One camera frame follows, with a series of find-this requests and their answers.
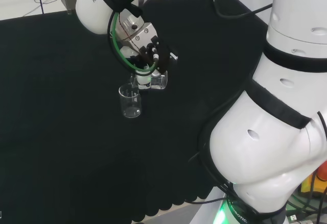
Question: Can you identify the green cable on arm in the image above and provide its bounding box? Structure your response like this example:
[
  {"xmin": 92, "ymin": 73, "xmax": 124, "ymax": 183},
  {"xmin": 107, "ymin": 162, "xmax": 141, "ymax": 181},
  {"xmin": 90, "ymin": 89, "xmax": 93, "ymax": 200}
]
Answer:
[{"xmin": 112, "ymin": 0, "xmax": 159, "ymax": 72}]

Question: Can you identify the clear glass beaker with spout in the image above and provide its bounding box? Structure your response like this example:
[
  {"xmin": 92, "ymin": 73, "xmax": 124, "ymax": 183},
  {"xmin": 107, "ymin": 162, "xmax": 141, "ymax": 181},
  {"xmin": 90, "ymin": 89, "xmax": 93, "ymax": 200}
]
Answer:
[{"xmin": 127, "ymin": 70, "xmax": 169, "ymax": 91}]

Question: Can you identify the yellow stop button box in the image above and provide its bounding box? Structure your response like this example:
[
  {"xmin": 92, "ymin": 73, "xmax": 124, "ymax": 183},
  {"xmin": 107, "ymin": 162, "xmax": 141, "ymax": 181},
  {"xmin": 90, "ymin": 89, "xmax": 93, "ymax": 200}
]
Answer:
[{"xmin": 300, "ymin": 157, "xmax": 327, "ymax": 199}]

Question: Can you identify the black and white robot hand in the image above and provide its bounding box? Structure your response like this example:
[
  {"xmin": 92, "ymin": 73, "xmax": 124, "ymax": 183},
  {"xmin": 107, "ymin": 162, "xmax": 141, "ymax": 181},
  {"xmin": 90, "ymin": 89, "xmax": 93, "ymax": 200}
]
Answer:
[{"xmin": 120, "ymin": 36, "xmax": 179, "ymax": 91}]

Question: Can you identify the small clear glass beaker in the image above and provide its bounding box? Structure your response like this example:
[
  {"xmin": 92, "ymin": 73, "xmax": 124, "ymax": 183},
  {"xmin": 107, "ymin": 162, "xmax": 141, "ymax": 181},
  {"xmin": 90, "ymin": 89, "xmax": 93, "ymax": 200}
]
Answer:
[{"xmin": 118, "ymin": 83, "xmax": 143, "ymax": 119}]

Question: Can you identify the black bench cloth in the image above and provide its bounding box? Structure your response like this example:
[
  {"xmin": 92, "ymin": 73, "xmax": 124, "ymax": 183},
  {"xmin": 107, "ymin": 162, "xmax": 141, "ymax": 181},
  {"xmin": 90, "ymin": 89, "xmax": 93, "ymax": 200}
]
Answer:
[{"xmin": 0, "ymin": 0, "xmax": 271, "ymax": 222}]

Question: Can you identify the thin black cable loop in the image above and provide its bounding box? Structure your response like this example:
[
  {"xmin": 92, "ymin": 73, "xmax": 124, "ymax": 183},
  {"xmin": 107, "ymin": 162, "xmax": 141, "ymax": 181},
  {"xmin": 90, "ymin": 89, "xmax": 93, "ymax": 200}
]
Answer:
[{"xmin": 107, "ymin": 11, "xmax": 144, "ymax": 74}]

